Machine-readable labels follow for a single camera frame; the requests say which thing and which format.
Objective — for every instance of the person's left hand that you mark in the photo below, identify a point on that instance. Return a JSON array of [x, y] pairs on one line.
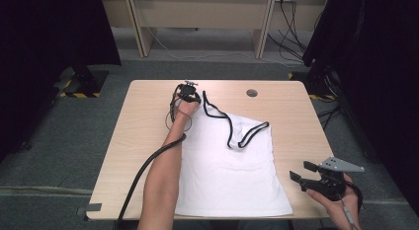
[[186, 110]]

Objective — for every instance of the white tank top black trim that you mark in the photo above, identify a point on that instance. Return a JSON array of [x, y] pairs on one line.
[[224, 177]]

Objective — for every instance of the black stand base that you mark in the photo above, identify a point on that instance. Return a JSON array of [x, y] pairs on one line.
[[321, 82], [87, 80]]

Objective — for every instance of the yellow black hazard tape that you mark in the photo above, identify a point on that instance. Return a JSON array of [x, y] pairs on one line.
[[79, 95], [321, 97]]

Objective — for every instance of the beige wooden desk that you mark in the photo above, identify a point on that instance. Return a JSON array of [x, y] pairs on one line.
[[197, 11]]

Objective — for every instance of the black curtain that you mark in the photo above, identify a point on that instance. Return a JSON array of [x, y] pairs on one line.
[[388, 75], [39, 42]]

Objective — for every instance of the person's dark trousers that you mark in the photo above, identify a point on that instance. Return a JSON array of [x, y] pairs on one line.
[[230, 225]]

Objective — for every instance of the grey tape patch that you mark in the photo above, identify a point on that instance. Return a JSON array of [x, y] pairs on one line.
[[94, 207]]

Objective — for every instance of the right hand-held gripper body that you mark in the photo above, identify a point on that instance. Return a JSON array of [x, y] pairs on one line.
[[332, 184]]

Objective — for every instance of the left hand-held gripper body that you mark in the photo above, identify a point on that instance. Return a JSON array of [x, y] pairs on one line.
[[188, 91]]

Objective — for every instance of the person's right hand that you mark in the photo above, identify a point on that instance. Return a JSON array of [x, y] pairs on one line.
[[342, 210]]

